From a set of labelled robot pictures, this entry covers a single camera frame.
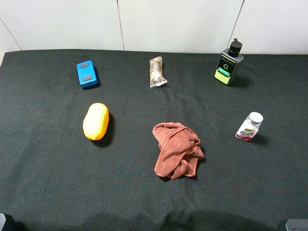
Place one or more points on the red-brown cloth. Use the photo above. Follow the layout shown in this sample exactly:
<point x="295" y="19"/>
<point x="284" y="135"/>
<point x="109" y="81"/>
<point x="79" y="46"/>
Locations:
<point x="180" y="150"/>

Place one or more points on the brown snack packet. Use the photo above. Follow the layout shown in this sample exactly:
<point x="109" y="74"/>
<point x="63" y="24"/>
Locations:
<point x="156" y="72"/>

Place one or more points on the yellow mango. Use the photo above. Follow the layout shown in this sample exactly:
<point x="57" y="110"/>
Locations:
<point x="96" y="121"/>

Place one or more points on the blue rectangular box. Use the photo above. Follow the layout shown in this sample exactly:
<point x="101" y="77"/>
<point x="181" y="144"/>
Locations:
<point x="86" y="74"/>

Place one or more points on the dark bottle green label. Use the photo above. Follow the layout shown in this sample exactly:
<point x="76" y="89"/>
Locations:
<point x="228" y="64"/>

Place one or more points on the small white-capped jar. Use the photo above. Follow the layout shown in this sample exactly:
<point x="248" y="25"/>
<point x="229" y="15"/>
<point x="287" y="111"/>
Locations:
<point x="249" y="127"/>

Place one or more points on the black table cloth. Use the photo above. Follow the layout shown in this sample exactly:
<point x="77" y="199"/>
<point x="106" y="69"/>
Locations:
<point x="53" y="178"/>

